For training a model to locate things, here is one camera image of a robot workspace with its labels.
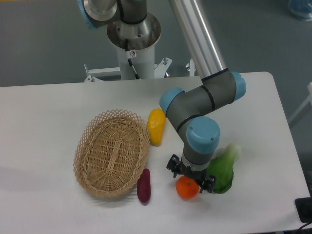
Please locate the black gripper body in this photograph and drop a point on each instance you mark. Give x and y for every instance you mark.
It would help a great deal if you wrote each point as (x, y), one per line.
(194, 171)

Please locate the orange fruit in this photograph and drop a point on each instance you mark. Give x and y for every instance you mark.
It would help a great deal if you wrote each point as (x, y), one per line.
(186, 187)

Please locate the blue bag in corner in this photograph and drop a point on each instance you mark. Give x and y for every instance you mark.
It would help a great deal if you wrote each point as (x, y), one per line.
(302, 9)

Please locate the purple sweet potato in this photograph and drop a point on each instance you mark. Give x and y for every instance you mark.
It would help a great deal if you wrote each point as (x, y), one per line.
(144, 186)

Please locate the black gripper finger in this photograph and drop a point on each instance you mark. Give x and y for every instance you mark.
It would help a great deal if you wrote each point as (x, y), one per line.
(207, 184)
(174, 165)

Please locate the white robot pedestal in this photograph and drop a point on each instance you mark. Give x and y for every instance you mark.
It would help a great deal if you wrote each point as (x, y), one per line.
(135, 47)

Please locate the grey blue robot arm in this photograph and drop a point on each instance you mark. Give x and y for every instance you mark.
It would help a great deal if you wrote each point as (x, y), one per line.
(186, 111)

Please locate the white frame at right edge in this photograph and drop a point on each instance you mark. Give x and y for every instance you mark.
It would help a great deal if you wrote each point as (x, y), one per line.
(302, 109)

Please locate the black device at table edge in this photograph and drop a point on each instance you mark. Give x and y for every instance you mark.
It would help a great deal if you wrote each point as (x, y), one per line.
(304, 209)

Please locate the green bok choy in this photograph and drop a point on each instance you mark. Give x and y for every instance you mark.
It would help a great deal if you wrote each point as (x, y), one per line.
(221, 167)

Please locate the woven wicker basket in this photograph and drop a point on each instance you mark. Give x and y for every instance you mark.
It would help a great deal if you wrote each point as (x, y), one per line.
(112, 153)

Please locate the yellow mango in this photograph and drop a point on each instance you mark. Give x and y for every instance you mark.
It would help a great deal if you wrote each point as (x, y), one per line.
(156, 124)

